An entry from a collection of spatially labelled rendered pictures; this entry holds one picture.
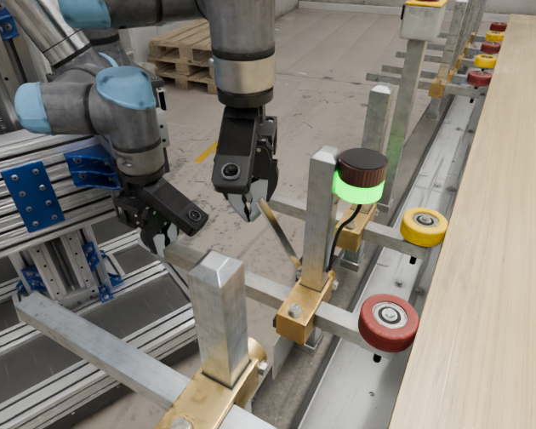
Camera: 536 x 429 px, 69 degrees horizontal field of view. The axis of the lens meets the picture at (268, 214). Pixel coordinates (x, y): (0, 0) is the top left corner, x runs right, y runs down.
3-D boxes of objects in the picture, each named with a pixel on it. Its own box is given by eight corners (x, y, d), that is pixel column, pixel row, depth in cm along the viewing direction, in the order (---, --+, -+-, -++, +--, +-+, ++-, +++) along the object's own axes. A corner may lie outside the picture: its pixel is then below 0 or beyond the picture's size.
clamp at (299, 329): (275, 333, 62) (276, 312, 59) (310, 279, 72) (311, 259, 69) (307, 348, 60) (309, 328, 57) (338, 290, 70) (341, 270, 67)
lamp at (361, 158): (318, 283, 60) (332, 162, 48) (332, 262, 64) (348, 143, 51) (355, 298, 58) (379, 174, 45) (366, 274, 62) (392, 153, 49)
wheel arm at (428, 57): (394, 59, 199) (396, 50, 197) (396, 57, 202) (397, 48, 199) (487, 71, 182) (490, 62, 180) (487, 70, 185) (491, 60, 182)
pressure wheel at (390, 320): (344, 368, 60) (353, 321, 53) (360, 330, 66) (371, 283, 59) (396, 392, 57) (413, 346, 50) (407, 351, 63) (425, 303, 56)
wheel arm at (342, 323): (165, 265, 75) (162, 248, 72) (176, 254, 77) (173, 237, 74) (391, 365, 58) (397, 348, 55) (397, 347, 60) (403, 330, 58)
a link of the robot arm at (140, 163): (171, 139, 63) (134, 160, 57) (174, 163, 66) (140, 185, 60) (136, 128, 66) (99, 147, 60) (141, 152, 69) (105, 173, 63)
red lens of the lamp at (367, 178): (330, 179, 49) (332, 163, 47) (346, 158, 53) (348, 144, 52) (377, 191, 46) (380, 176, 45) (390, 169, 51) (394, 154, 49)
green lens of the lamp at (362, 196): (328, 196, 50) (330, 181, 49) (344, 174, 54) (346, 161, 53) (373, 208, 48) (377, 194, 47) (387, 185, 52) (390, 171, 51)
